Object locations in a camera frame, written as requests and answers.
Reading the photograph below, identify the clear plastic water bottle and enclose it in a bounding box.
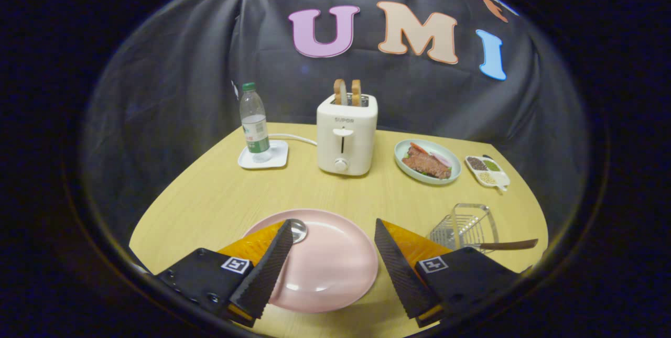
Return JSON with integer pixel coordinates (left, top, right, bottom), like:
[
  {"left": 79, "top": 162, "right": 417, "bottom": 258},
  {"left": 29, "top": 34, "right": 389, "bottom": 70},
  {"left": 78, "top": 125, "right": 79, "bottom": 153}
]
[{"left": 239, "top": 82, "right": 271, "bottom": 163}]

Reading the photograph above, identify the white divided condiment dish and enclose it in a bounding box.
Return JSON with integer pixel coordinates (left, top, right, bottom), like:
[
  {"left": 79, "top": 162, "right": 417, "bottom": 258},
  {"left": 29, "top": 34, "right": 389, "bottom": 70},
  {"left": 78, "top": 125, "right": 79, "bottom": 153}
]
[{"left": 464, "top": 155, "right": 511, "bottom": 192}]

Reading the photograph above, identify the pink round plate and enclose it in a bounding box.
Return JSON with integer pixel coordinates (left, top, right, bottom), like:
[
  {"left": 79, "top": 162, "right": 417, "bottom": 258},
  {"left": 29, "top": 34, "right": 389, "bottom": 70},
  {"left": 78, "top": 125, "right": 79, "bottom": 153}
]
[{"left": 242, "top": 209, "right": 379, "bottom": 313}]

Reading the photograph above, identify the white square coaster tray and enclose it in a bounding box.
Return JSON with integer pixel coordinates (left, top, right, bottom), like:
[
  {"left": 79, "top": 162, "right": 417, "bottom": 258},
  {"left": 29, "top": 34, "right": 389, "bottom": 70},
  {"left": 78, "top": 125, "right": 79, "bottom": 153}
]
[{"left": 237, "top": 139, "right": 289, "bottom": 170}]

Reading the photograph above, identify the metal wire cutlery basket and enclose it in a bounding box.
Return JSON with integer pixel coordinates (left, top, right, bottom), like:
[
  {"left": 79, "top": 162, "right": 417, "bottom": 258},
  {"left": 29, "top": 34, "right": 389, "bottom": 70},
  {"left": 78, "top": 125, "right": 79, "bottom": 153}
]
[{"left": 429, "top": 203, "right": 500, "bottom": 253}]

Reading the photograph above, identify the cream white toaster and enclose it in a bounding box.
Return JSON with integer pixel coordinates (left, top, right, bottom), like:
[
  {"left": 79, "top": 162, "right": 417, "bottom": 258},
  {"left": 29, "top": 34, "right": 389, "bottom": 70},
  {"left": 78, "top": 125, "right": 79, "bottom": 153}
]
[{"left": 316, "top": 93, "right": 378, "bottom": 177}]

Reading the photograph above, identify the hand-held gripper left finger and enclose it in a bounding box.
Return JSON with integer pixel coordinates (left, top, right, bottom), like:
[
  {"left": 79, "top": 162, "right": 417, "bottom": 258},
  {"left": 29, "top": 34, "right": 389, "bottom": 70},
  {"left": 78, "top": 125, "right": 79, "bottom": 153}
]
[{"left": 155, "top": 219, "right": 295, "bottom": 328}]

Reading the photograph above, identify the brown steak piece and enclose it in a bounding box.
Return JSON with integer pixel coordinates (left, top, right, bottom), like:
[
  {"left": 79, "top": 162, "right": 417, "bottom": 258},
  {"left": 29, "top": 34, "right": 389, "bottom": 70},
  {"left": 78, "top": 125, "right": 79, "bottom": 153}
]
[{"left": 402, "top": 147, "right": 451, "bottom": 180}]

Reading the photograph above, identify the wooden-handled metal fork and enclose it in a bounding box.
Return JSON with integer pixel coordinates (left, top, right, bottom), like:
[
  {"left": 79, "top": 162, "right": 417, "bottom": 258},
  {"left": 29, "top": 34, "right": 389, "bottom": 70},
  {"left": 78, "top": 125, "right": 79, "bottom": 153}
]
[{"left": 461, "top": 238, "right": 539, "bottom": 252}]

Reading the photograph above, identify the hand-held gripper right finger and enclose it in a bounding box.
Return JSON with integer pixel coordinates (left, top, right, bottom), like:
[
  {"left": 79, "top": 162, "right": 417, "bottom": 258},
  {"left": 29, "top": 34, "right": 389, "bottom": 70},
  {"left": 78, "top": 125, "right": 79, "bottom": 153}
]
[{"left": 374, "top": 218, "right": 525, "bottom": 328}]

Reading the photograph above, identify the white toaster power cable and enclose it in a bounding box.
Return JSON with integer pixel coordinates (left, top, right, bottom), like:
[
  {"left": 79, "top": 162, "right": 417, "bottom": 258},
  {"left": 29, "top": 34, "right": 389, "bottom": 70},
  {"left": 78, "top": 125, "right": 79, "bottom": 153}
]
[{"left": 268, "top": 133, "right": 318, "bottom": 146}]

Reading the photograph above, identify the pale green plate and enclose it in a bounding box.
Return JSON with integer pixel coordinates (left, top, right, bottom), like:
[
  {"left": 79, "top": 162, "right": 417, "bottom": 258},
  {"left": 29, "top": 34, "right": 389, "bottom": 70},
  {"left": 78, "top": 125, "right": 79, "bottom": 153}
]
[{"left": 394, "top": 139, "right": 462, "bottom": 186}]

